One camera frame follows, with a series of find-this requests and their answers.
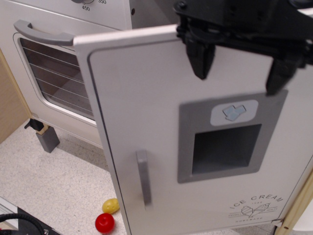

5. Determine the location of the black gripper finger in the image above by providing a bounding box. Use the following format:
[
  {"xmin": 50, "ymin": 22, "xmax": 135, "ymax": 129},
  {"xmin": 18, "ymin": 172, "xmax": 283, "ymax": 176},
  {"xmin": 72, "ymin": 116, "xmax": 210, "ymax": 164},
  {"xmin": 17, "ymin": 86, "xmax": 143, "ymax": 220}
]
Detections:
[
  {"xmin": 185, "ymin": 40, "xmax": 216, "ymax": 80},
  {"xmin": 266, "ymin": 57, "xmax": 304, "ymax": 95}
]

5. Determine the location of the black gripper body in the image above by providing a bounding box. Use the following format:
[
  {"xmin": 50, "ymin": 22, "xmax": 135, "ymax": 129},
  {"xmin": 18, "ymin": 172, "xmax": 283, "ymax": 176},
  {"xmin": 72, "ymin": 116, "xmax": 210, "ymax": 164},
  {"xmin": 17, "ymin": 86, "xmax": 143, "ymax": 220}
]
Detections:
[{"xmin": 174, "ymin": 0, "xmax": 313, "ymax": 67}]

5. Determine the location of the white toy fridge door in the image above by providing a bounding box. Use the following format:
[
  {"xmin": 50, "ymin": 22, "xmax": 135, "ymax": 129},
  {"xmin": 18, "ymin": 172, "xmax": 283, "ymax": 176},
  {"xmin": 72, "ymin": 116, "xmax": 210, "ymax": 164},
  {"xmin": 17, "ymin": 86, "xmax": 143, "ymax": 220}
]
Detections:
[{"xmin": 74, "ymin": 25, "xmax": 313, "ymax": 235}]

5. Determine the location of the white toy kitchen cabinet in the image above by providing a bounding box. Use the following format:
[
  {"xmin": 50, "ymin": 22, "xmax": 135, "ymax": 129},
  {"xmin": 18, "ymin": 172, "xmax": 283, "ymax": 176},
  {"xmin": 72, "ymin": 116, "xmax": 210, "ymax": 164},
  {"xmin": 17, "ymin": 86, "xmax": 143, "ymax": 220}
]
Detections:
[{"xmin": 0, "ymin": 0, "xmax": 313, "ymax": 235}]

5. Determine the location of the grey ice dispenser panel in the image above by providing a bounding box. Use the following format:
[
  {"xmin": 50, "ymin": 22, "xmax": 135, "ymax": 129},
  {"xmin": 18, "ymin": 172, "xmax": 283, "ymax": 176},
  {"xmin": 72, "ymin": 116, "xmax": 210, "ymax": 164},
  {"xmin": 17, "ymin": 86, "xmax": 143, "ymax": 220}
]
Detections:
[{"xmin": 178, "ymin": 90, "xmax": 288, "ymax": 184}]

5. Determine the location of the grey oven temperature knob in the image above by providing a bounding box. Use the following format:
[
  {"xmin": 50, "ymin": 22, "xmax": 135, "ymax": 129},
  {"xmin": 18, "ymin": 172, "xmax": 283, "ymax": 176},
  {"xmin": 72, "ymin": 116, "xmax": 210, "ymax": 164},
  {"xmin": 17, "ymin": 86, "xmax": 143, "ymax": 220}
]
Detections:
[{"xmin": 71, "ymin": 0, "xmax": 84, "ymax": 3}]

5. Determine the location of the white toy oven door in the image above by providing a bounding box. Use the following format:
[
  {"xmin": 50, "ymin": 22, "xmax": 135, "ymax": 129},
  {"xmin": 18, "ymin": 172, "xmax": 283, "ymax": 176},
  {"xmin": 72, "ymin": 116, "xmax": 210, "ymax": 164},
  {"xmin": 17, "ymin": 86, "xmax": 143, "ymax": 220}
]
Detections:
[{"xmin": 0, "ymin": 0, "xmax": 131, "ymax": 147}]

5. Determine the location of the grey kitchen leg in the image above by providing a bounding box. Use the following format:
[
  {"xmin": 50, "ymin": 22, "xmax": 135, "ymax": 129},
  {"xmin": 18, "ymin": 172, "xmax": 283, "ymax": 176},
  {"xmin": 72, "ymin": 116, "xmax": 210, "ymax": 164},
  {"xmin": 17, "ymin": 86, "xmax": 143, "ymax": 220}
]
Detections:
[{"xmin": 36, "ymin": 127, "xmax": 60, "ymax": 153}]

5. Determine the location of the yellow toy potato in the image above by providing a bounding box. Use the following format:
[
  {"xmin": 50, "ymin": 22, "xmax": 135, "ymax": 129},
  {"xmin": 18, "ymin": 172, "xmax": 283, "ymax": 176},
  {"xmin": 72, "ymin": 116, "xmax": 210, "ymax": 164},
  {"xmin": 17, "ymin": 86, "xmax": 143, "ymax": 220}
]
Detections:
[{"xmin": 102, "ymin": 198, "xmax": 120, "ymax": 214}]

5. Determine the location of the black clamp on leg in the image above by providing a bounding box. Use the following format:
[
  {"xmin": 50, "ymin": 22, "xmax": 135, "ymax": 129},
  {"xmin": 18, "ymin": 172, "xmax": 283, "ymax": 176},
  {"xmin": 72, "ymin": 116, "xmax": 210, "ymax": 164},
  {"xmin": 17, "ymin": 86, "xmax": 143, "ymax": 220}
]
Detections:
[{"xmin": 24, "ymin": 118, "xmax": 44, "ymax": 132}]

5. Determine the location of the red toy tomato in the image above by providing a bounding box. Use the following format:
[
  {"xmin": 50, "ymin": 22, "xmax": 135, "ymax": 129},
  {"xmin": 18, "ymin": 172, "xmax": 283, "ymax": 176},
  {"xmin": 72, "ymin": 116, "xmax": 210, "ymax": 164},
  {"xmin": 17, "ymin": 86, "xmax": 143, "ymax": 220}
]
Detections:
[{"xmin": 95, "ymin": 213, "xmax": 115, "ymax": 234}]

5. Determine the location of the light wooden left panel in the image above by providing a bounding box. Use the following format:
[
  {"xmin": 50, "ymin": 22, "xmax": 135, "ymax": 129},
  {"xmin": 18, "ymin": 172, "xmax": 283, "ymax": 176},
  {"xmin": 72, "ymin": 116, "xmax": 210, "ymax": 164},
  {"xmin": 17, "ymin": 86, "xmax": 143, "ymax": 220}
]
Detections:
[{"xmin": 0, "ymin": 53, "xmax": 31, "ymax": 142}]

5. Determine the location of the grey fridge door handle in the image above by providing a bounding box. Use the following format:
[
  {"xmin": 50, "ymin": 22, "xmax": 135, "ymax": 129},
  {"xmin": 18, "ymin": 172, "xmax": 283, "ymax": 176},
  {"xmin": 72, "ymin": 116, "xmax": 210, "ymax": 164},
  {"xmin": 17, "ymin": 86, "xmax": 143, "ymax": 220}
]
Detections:
[{"xmin": 136, "ymin": 150, "xmax": 152, "ymax": 208}]

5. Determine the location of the light wooden side post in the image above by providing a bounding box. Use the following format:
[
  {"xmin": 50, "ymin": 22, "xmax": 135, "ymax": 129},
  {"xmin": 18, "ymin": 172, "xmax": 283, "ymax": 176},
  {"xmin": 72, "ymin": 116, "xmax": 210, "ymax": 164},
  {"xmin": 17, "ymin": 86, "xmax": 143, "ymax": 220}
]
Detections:
[{"xmin": 274, "ymin": 171, "xmax": 313, "ymax": 235}]

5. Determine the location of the grey oven door handle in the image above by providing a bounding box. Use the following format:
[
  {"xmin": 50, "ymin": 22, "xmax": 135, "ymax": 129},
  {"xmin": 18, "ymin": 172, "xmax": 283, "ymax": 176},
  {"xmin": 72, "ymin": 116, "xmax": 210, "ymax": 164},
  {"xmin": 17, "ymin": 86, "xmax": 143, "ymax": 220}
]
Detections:
[{"xmin": 14, "ymin": 20, "xmax": 74, "ymax": 46}]

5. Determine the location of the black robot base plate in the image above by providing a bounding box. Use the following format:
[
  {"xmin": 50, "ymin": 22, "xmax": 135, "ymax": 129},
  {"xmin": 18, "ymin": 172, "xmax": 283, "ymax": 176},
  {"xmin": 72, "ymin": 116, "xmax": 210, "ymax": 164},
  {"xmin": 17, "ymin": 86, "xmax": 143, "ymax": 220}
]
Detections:
[{"xmin": 16, "ymin": 206, "xmax": 59, "ymax": 235}]

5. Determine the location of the black cable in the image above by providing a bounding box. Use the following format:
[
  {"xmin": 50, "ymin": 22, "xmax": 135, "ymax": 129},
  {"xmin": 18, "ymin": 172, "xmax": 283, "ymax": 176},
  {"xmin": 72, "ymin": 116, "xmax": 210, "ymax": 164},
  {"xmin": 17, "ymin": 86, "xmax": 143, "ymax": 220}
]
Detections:
[{"xmin": 0, "ymin": 212, "xmax": 40, "ymax": 235}]

